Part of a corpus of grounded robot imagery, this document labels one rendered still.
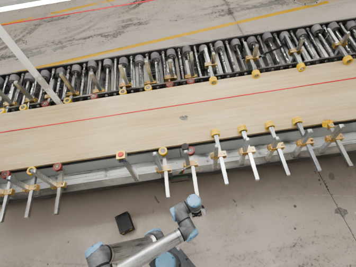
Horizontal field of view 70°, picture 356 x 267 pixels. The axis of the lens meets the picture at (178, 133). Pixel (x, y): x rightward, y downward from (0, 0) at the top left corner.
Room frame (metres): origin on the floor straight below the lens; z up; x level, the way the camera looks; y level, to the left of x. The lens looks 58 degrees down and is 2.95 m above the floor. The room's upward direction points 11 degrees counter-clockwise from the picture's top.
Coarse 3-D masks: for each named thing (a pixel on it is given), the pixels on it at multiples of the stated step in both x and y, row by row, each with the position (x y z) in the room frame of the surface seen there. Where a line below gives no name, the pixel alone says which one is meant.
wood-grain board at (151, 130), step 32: (320, 64) 1.76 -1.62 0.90; (352, 64) 1.67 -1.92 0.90; (128, 96) 1.84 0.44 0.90; (160, 96) 1.75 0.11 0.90; (192, 96) 1.67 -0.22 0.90; (224, 96) 1.59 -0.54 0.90; (256, 96) 1.51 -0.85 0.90; (288, 96) 1.43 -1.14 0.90; (320, 96) 1.36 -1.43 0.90; (352, 96) 1.28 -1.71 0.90; (0, 128) 1.75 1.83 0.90; (32, 128) 1.67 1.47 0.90; (64, 128) 1.59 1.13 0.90; (96, 128) 1.51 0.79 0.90; (128, 128) 1.43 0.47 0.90; (160, 128) 1.36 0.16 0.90; (192, 128) 1.28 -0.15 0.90; (224, 128) 1.22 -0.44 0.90; (256, 128) 1.15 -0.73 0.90; (288, 128) 1.08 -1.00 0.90; (0, 160) 1.36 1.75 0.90; (32, 160) 1.29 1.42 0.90; (64, 160) 1.22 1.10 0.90
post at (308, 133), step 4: (308, 132) 0.88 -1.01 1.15; (312, 132) 0.87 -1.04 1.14; (304, 136) 0.90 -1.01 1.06; (308, 136) 0.88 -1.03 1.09; (300, 140) 0.90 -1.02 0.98; (304, 140) 0.88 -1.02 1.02; (296, 148) 0.90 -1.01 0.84; (300, 148) 0.88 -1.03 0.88; (292, 152) 0.91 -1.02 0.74; (296, 152) 0.88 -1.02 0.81
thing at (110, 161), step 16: (304, 128) 1.09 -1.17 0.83; (320, 128) 1.08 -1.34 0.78; (352, 128) 1.06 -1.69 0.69; (192, 144) 1.14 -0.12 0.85; (208, 144) 1.14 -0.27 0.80; (224, 144) 1.13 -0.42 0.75; (240, 144) 1.12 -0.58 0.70; (256, 144) 1.11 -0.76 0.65; (96, 160) 1.20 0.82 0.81; (112, 160) 1.19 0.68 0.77; (128, 160) 1.18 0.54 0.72; (144, 160) 1.17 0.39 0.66; (0, 176) 1.25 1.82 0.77; (16, 176) 1.25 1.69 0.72; (32, 176) 1.24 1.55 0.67
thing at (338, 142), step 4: (332, 128) 0.97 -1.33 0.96; (336, 140) 0.85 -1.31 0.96; (336, 144) 0.82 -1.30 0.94; (340, 144) 0.81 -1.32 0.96; (340, 148) 0.77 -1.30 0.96; (340, 152) 0.75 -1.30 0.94; (344, 152) 0.73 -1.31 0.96; (344, 156) 0.70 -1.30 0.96; (348, 156) 0.69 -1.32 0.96; (344, 160) 0.67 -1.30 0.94; (348, 160) 0.66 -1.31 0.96; (348, 164) 0.63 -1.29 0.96; (352, 164) 0.62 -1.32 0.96
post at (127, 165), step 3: (123, 162) 0.96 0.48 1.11; (126, 162) 0.96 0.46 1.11; (126, 165) 0.96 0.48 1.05; (129, 165) 0.97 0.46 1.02; (129, 168) 0.96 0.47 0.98; (132, 168) 0.98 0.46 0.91; (129, 171) 0.96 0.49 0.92; (132, 171) 0.96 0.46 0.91; (132, 174) 0.96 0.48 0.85; (135, 174) 0.97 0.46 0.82; (135, 177) 0.96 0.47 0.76; (138, 177) 0.97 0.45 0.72; (135, 180) 0.96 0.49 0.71
